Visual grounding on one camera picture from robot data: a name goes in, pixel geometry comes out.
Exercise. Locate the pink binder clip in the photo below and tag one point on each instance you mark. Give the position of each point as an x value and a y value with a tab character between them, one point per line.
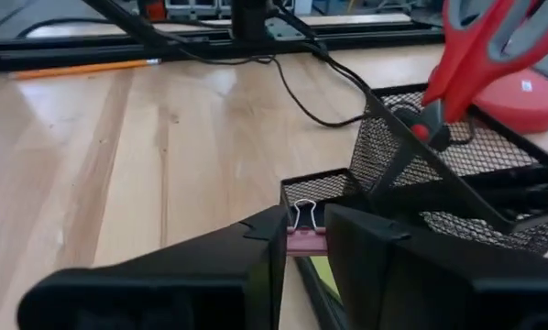
306	243

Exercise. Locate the orange pencil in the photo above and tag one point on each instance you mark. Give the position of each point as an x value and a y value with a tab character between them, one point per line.
86	69

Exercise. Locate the red desk lamp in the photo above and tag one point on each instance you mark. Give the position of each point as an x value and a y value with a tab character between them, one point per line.
521	105

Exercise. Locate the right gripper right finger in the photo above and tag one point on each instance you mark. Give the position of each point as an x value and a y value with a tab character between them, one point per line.
439	293

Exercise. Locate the black mesh desk organizer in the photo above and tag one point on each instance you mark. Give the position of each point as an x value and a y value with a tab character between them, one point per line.
485	156

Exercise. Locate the yellow-green eraser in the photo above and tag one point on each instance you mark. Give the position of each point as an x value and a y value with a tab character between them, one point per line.
322	270

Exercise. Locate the black aluminium table frame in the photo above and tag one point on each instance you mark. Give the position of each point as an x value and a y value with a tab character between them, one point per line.
95	50

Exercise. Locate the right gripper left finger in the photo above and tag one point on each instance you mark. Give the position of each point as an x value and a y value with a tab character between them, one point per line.
164	293

